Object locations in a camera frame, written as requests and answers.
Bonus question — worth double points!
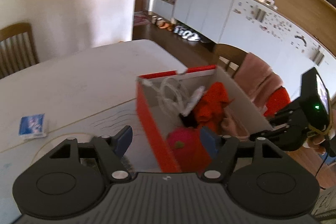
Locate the red cloth garment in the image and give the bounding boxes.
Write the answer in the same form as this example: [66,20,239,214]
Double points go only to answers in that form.
[193,82,232,134]

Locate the white red cardboard box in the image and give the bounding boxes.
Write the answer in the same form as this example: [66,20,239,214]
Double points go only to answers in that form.
[136,65,272,173]

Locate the white charging cable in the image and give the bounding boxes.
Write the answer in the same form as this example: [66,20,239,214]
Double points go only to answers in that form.
[142,77,207,117]

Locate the red chair cushion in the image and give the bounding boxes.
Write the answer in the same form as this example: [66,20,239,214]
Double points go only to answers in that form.
[264,87,291,117]

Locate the pink fringed scarf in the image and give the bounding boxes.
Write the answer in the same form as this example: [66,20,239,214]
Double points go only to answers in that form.
[234,53,283,114]

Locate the near wooden dining chair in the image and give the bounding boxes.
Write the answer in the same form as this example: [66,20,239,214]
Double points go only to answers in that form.
[213,44,248,77]

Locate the wooden dining chair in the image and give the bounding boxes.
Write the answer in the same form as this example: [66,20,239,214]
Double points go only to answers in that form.
[213,44,248,77]
[0,22,40,79]

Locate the small blue white box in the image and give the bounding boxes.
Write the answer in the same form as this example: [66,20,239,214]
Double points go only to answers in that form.
[18,114,47,140]

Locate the black white slippers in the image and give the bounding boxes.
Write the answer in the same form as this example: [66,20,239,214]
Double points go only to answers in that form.
[174,25,201,42]

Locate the red patterned doormat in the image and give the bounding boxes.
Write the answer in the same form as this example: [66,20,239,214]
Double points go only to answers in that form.
[133,11,151,26]

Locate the white storage cabinet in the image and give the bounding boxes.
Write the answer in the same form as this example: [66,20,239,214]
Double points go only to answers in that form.
[153,0,335,99]

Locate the far wooden dining chair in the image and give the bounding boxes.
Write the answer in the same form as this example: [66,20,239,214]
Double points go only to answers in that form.
[0,22,40,79]

